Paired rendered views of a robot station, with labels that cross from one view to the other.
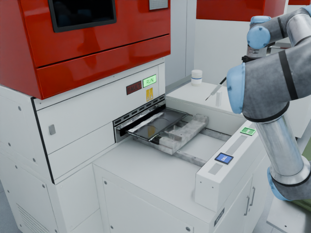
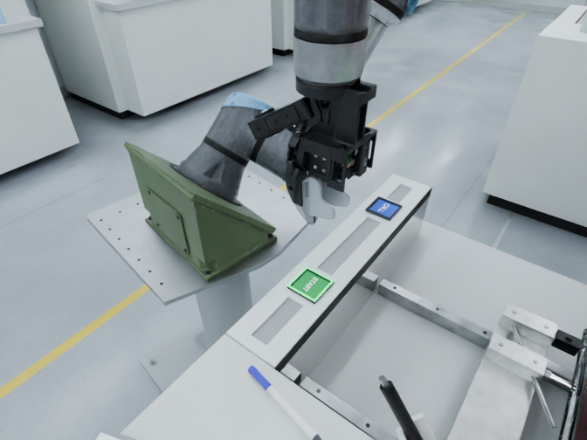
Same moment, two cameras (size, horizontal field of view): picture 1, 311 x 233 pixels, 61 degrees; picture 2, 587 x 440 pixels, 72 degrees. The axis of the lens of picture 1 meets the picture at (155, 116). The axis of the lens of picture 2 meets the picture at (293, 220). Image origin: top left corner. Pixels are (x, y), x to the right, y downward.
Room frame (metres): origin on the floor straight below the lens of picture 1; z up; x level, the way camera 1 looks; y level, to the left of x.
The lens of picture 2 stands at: (1.50, -0.46, 1.46)
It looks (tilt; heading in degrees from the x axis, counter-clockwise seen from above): 39 degrees down; 179
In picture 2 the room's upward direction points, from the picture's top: straight up
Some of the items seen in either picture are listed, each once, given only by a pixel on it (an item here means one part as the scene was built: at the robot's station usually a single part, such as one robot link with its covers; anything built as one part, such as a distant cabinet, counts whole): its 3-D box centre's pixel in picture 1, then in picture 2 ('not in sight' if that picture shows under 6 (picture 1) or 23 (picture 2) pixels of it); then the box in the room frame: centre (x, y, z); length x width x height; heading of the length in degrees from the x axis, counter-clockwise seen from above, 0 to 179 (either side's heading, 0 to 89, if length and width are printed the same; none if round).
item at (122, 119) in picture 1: (141, 108); not in sight; (1.35, 0.08, 0.96); 0.44 x 0.01 x 0.02; 142
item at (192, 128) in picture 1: (184, 134); (494, 406); (1.21, -0.15, 0.87); 0.36 x 0.08 x 0.03; 142
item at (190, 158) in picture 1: (171, 151); (507, 350); (1.10, -0.07, 0.84); 0.50 x 0.02 x 0.03; 52
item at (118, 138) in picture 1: (142, 119); not in sight; (1.35, 0.07, 0.89); 0.44 x 0.02 x 0.10; 142
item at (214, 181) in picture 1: (235, 157); (346, 271); (0.95, -0.35, 0.89); 0.55 x 0.09 x 0.14; 142
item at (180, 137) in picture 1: (177, 135); (514, 357); (1.15, -0.11, 0.89); 0.08 x 0.03 x 0.03; 52
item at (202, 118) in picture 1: (200, 117); not in sight; (1.34, -0.26, 0.89); 0.08 x 0.03 x 0.03; 52
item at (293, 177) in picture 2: not in sight; (301, 173); (1.07, -0.44, 1.19); 0.05 x 0.02 x 0.09; 142
